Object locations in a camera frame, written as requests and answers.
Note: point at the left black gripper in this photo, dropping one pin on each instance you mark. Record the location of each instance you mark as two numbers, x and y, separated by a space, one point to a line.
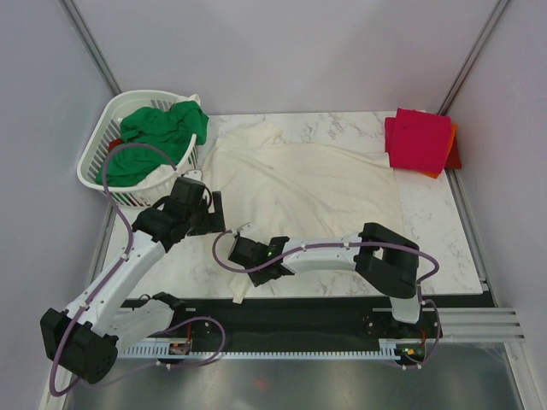
213 222

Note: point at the cream white t shirt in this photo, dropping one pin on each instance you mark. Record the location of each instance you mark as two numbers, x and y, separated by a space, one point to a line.
300 190

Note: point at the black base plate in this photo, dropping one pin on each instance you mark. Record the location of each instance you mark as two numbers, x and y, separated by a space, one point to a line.
295 323

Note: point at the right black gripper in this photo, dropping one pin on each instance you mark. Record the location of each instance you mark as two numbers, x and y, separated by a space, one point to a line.
258 278

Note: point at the folded magenta t shirt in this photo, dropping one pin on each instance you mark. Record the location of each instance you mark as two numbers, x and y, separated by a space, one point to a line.
418 141

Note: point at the white slotted cable duct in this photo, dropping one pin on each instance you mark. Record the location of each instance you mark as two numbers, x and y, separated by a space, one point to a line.
386 349

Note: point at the right corner metal profile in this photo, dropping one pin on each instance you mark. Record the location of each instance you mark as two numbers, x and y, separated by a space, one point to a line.
492 22

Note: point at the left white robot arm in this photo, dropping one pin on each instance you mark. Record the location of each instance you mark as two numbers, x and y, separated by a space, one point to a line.
86 337

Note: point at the green t shirt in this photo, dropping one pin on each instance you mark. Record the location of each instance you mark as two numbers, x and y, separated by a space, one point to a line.
156 138

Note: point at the white plastic laundry basket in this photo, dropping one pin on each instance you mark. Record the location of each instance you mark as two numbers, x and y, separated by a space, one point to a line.
108 129

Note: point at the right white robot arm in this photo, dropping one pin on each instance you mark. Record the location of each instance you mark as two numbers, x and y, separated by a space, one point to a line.
383 258

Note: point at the left corner metal profile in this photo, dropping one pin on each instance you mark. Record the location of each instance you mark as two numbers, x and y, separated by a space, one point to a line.
85 35

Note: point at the corner metal profile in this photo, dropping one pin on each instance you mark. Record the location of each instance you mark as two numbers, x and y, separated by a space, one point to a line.
85 35
492 22

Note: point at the folded dark red t shirt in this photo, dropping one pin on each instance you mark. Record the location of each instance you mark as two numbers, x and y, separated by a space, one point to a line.
453 161

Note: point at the red t shirt in basket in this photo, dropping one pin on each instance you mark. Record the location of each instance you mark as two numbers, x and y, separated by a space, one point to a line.
115 143

